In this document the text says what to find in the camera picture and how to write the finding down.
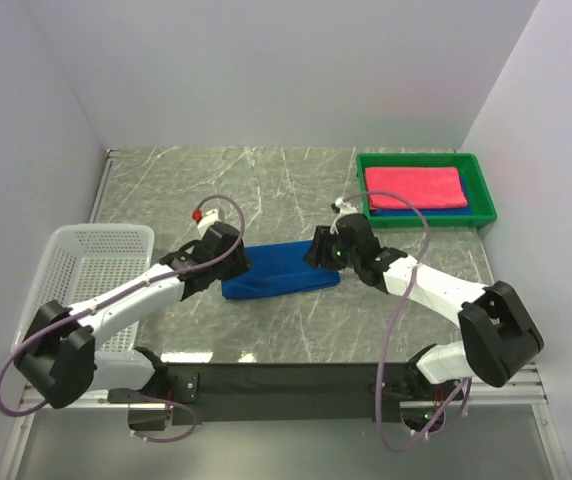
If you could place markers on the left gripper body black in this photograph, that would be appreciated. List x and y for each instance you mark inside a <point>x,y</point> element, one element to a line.
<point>235,266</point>

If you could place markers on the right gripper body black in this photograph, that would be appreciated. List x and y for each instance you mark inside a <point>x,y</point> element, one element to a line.
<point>335,255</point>

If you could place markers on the pink towel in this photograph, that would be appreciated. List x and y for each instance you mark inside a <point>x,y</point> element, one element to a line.
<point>416,187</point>

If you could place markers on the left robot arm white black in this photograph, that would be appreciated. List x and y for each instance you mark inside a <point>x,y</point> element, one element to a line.
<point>60,355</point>

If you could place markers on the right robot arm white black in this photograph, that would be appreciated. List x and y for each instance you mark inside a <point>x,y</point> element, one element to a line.
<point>498,335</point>

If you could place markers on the green plastic tray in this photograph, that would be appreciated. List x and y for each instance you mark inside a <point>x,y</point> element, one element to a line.
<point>449,189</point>

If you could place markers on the white perforated plastic basket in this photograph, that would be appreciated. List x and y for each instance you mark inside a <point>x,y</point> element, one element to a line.
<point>83,261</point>

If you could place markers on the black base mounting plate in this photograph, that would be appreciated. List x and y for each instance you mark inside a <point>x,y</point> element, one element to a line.
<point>265,392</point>

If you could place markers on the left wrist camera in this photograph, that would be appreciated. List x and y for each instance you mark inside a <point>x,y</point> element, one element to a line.
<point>205,219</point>

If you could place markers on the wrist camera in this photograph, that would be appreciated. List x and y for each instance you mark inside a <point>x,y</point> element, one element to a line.
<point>341,208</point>
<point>205,219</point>

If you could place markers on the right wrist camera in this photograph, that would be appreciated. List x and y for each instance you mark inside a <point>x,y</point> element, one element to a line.
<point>341,208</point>

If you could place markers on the aluminium rail frame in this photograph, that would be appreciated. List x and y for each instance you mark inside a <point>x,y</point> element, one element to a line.
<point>525,388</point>

